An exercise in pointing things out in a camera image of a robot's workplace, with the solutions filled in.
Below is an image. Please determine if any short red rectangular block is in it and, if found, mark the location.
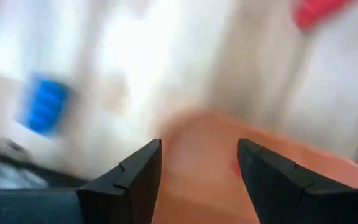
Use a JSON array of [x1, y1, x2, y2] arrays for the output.
[[293, 0, 354, 31]]

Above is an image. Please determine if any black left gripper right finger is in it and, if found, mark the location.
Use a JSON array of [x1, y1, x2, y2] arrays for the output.
[[237, 139, 358, 224]]

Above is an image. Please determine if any blue toy brick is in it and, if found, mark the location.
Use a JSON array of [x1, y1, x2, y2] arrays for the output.
[[19, 73, 71, 137]]

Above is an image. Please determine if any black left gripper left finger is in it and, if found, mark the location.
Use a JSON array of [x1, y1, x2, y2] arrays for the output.
[[76, 139, 163, 224]]

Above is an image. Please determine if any small orange toy brick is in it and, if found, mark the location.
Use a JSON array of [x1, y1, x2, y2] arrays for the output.
[[152, 108, 358, 224]]

